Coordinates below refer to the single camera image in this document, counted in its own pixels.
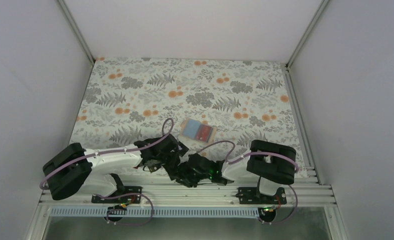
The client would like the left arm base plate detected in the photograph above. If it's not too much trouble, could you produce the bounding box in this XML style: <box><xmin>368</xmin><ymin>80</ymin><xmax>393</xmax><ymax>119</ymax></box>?
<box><xmin>91</xmin><ymin>186</ymin><xmax>142</xmax><ymax>205</ymax></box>

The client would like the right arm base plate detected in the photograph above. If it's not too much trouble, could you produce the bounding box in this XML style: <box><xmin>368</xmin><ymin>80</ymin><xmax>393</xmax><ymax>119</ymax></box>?
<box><xmin>235</xmin><ymin>187</ymin><xmax>287</xmax><ymax>205</ymax></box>

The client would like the aluminium rail frame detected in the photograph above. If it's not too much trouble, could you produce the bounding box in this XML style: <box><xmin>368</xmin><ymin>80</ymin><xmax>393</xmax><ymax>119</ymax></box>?
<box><xmin>38</xmin><ymin>174</ymin><xmax>337</xmax><ymax>208</ymax></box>

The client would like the black card small top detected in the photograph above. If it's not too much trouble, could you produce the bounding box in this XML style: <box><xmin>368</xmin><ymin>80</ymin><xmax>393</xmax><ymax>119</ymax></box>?
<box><xmin>178</xmin><ymin>146</ymin><xmax>189</xmax><ymax>157</ymax></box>

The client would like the plain black card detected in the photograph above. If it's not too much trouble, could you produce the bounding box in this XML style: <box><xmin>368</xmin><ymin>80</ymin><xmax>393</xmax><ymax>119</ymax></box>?
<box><xmin>163</xmin><ymin>159</ymin><xmax>181</xmax><ymax>181</ymax></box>

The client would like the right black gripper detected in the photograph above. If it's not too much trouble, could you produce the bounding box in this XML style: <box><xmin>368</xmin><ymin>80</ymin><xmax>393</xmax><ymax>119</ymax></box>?
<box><xmin>170</xmin><ymin>161</ymin><xmax>212</xmax><ymax>188</ymax></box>

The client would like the grey cable duct strip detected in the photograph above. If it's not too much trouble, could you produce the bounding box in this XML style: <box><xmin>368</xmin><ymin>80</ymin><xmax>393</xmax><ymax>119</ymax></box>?
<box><xmin>49</xmin><ymin>206</ymin><xmax>259</xmax><ymax>219</ymax></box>

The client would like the red card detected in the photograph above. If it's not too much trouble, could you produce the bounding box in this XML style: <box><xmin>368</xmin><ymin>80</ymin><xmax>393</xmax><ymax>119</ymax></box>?
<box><xmin>195</xmin><ymin>124</ymin><xmax>213</xmax><ymax>142</ymax></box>

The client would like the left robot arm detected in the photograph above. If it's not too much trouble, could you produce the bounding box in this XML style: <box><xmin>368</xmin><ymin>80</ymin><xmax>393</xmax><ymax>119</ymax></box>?
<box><xmin>40</xmin><ymin>133</ymin><xmax>189</xmax><ymax>203</ymax></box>

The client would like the floral table mat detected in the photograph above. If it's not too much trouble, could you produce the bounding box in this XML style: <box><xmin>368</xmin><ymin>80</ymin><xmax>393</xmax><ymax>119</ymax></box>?
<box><xmin>70</xmin><ymin>57</ymin><xmax>308</xmax><ymax>178</ymax></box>

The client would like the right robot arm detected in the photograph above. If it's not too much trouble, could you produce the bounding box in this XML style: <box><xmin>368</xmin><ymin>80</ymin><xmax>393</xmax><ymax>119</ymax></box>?
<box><xmin>170</xmin><ymin>140</ymin><xmax>300</xmax><ymax>204</ymax></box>

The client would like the black VIP card lower-left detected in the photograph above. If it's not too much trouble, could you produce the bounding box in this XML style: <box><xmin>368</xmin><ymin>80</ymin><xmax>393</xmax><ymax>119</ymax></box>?
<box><xmin>145</xmin><ymin>160</ymin><xmax>162</xmax><ymax>173</ymax></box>

